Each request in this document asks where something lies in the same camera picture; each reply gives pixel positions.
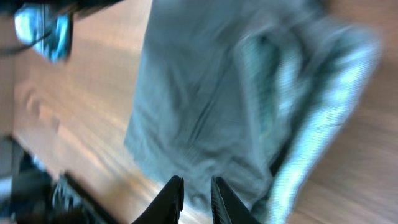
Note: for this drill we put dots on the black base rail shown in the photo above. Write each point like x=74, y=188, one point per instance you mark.
x=36, y=198

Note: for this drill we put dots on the folded blue denim jeans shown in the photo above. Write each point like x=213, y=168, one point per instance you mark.
x=49, y=33

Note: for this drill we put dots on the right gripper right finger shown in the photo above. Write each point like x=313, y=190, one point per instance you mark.
x=226, y=206

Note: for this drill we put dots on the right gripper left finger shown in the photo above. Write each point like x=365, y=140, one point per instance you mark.
x=167, y=205

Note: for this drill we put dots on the grey shorts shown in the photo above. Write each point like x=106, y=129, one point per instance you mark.
x=251, y=91

